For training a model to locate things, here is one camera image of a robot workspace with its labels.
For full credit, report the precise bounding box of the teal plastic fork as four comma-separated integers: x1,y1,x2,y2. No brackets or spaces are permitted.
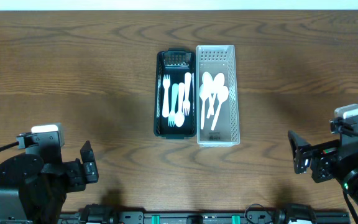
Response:
168,83,179,127

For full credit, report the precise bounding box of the white plastic spoon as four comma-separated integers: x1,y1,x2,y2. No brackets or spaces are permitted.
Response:
206,73,225,119
202,72,213,93
199,84,211,129
175,82,185,127
211,86,229,131

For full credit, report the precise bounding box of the white plastic fork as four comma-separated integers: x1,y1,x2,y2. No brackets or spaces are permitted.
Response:
183,72,191,116
162,74,170,118

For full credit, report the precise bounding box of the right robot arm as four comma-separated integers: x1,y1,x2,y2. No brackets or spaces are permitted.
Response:
288,131,358,206

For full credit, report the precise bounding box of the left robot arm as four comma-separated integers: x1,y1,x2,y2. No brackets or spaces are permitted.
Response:
0,141,99,223

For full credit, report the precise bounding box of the clear plastic basket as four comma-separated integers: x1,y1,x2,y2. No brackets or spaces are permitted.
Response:
195,45,241,147

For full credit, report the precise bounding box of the black plastic basket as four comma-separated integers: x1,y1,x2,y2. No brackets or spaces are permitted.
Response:
154,49,196,139

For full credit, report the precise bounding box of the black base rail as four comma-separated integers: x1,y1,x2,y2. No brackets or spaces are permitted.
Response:
57,203,351,224

